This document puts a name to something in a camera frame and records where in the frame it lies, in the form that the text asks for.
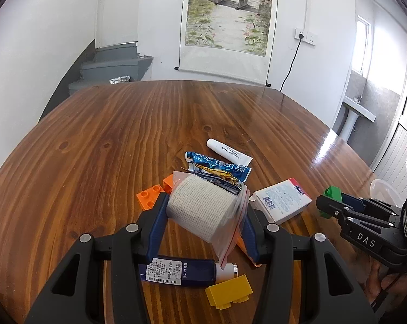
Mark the orange tube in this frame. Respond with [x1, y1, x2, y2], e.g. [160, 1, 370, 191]
[236, 238, 262, 268]

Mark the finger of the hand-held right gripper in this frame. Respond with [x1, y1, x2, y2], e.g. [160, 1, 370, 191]
[316, 195, 351, 223]
[340, 194, 405, 218]

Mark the white box with red edge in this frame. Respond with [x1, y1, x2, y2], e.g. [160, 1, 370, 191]
[250, 177, 313, 225]

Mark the wooden desktop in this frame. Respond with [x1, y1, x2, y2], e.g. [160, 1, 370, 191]
[0, 80, 407, 324]

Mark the grey staircase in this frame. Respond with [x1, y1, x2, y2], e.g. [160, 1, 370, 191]
[67, 40, 153, 100]

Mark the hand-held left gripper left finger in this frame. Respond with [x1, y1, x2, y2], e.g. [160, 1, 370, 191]
[24, 192, 172, 324]

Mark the slatted bathroom door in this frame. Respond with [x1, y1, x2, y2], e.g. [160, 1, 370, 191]
[370, 23, 407, 196]

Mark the bagged white bandage roll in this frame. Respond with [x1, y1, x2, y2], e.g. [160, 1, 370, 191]
[166, 171, 250, 266]

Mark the white door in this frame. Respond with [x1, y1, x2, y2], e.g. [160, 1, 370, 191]
[96, 0, 140, 49]

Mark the black power cable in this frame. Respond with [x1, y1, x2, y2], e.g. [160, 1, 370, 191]
[279, 35, 303, 92]

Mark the small white tube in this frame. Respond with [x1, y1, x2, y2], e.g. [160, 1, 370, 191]
[206, 138, 253, 164]

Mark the green toy brick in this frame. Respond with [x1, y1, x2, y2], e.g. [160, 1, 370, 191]
[320, 185, 342, 218]

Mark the yellow toy brick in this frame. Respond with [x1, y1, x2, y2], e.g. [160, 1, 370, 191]
[205, 274, 253, 309]

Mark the clear plastic bowl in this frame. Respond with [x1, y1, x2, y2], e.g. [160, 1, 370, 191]
[370, 179, 407, 206]

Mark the dark blue cosmetic tube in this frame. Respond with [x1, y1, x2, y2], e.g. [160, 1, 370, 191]
[138, 256, 238, 287]

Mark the window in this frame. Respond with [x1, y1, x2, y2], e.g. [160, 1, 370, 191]
[354, 17, 371, 75]

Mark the landscape wall scroll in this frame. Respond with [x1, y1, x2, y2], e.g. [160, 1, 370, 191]
[174, 0, 280, 86]

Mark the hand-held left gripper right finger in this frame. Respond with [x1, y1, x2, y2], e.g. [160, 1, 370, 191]
[239, 206, 379, 324]

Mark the white pedestal sink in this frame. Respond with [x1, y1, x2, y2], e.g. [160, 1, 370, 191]
[340, 94, 376, 142]

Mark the blue snack wrapper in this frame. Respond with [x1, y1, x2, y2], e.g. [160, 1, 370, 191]
[185, 151, 252, 194]

